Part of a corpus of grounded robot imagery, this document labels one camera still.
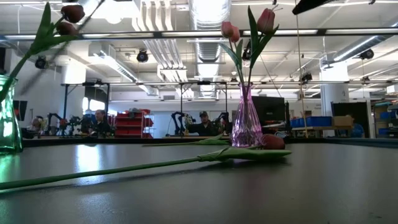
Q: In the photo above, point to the overhead light bar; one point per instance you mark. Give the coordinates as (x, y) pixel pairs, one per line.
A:
(186, 33)

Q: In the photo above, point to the black partition board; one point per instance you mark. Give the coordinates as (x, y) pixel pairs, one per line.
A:
(360, 109)

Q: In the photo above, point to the black red sign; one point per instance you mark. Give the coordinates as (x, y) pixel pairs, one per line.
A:
(20, 110)

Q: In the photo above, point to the person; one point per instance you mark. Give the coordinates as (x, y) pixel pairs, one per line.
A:
(205, 126)
(99, 123)
(357, 130)

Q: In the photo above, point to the red shelf cart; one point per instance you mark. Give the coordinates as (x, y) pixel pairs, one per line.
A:
(130, 124)

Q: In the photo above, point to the black table frame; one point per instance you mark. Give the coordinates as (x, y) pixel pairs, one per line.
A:
(186, 140)

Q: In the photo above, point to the white round pillar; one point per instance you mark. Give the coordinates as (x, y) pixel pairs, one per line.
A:
(334, 93)

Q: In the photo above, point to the black monitor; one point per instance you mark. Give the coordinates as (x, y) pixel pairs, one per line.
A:
(269, 110)

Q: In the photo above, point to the black background stand frame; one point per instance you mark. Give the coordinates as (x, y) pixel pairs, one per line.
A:
(181, 102)
(65, 102)

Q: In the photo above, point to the pink artificial tulip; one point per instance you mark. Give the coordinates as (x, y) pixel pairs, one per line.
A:
(227, 28)
(235, 34)
(265, 20)

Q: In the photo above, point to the cardboard box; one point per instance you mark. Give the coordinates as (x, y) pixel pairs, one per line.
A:
(342, 120)

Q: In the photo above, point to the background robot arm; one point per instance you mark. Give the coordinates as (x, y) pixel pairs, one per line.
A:
(178, 121)
(62, 123)
(224, 119)

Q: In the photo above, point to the green glass vase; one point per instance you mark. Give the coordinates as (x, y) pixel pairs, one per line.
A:
(9, 124)

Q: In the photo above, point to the blue plastic bin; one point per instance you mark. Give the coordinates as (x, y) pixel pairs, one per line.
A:
(311, 121)

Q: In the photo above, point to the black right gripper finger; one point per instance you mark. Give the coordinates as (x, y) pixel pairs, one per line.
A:
(311, 4)

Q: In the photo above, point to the shelf with blue bins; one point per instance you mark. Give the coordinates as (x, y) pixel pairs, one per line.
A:
(387, 123)

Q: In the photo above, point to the purple glass vase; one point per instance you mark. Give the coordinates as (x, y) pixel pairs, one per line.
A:
(246, 124)

